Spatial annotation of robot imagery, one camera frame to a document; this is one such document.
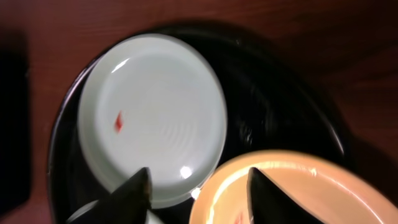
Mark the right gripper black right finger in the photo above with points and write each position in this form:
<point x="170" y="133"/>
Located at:
<point x="268" y="204"/>

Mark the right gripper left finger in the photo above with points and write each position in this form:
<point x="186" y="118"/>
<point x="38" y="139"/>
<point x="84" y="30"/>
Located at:
<point x="128" y="204"/>

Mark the light blue plate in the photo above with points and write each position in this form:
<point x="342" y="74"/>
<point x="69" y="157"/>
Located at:
<point x="153" y="101"/>
<point x="150" y="217"/>

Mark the yellow plate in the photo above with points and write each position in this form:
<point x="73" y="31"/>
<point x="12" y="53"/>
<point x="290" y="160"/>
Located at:
<point x="325" y="190"/>

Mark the black round tray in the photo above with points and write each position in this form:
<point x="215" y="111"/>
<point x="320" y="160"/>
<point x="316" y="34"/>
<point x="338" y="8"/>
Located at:
<point x="269" y="107"/>

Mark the black rectangular tray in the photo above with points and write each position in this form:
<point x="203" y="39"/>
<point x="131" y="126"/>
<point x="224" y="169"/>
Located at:
<point x="15" y="132"/>

